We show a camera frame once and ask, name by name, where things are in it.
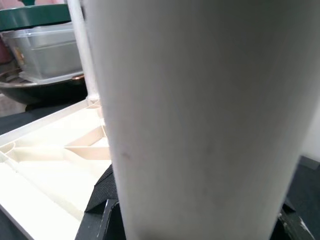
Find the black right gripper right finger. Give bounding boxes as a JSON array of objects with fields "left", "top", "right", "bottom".
[{"left": 268, "top": 197, "right": 317, "bottom": 240}]

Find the black tablecloth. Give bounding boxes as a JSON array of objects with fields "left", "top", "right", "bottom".
[{"left": 0, "top": 98, "right": 320, "bottom": 240}]

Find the white plastic table top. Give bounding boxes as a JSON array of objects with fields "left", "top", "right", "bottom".
[{"left": 0, "top": 98, "right": 113, "bottom": 240}]

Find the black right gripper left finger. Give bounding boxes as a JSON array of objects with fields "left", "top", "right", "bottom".
[{"left": 73, "top": 164, "right": 131, "bottom": 240}]

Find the green pot with lid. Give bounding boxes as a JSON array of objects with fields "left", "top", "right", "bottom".
[{"left": 0, "top": 0, "right": 73, "bottom": 32}]

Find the clear plastic container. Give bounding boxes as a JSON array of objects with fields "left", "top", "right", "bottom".
[{"left": 2, "top": 21, "right": 85, "bottom": 83}]

